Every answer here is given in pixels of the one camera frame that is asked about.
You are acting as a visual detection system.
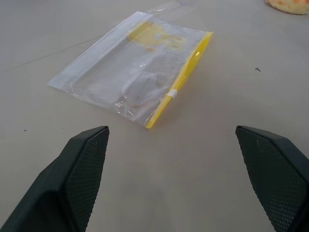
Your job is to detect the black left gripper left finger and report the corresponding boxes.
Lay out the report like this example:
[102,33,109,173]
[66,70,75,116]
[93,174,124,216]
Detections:
[0,125,110,232]

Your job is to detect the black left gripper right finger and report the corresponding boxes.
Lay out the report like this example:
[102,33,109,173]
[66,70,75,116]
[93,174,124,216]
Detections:
[235,125,309,232]

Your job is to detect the clear zip bag yellow zipper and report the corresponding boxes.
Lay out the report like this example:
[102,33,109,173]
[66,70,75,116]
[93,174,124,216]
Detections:
[46,11,214,129]

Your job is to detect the yellow fluffy object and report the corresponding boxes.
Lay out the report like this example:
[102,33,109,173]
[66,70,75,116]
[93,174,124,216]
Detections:
[265,0,309,16]

